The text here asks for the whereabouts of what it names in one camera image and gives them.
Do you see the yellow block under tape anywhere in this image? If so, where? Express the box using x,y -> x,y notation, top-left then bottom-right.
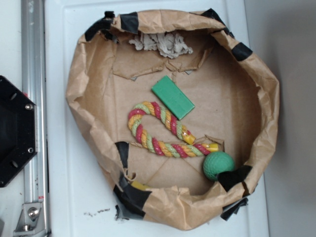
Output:
131,180 -> 151,191

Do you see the aluminium extrusion rail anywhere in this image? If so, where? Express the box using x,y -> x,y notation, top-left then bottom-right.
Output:
20,0 -> 50,205

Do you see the brown paper bag bin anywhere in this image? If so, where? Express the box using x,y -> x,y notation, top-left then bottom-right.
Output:
66,9 -> 279,230

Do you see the green dimpled ball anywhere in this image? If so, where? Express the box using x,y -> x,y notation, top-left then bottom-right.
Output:
202,151 -> 235,182

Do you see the metal corner bracket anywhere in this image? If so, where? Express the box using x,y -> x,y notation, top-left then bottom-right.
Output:
13,202 -> 46,237

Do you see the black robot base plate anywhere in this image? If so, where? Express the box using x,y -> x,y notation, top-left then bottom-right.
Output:
0,76 -> 37,188

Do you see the crumpled white paper wad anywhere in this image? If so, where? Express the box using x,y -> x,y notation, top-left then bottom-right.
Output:
128,32 -> 193,59

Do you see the green rectangular block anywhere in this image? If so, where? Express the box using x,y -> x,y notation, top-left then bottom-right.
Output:
152,76 -> 195,120

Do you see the red yellow green rope toy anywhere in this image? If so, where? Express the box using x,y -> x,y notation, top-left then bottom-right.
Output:
128,101 -> 220,158

